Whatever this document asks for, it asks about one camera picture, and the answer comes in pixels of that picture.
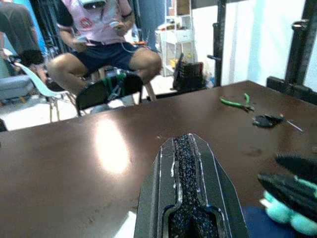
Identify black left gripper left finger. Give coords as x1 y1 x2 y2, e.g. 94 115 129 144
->
135 134 192 238

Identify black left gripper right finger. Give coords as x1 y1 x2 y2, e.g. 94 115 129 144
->
188 133 250 238

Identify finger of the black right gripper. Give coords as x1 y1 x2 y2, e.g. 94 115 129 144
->
257 173 317 222
275 153 317 183

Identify teal plush keychain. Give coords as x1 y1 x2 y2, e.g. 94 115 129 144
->
259 175 317 237

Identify blue cloth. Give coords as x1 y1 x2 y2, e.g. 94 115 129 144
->
241 206 297 238

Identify thin metal key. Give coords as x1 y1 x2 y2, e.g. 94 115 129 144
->
286 119 304 132

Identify black car key fob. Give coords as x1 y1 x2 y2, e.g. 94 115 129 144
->
252 113 284 129

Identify wooden stool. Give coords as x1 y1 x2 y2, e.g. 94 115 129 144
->
91 66 158 102

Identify green tool on chair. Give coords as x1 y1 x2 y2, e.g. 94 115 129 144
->
102 70 127 102

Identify black folding chair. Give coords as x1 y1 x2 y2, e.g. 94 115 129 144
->
75 73 145 118

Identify black crate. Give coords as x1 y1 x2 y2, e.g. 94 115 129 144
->
170 53 207 91

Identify black vertical pole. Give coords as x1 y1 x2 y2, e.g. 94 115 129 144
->
207 0 227 87

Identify seated person in pink shirt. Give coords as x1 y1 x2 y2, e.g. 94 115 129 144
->
46 0 163 95

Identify white shelf unit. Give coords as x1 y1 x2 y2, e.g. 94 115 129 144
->
155 0 197 77

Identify white plastic chair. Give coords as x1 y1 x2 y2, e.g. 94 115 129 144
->
0 61 73 122

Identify person in grey shirt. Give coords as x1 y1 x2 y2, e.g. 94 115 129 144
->
0 2 46 68

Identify green-handled pliers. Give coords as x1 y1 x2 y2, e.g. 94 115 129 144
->
220 93 256 112

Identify black stand with post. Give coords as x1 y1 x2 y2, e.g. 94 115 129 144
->
265 19 317 105

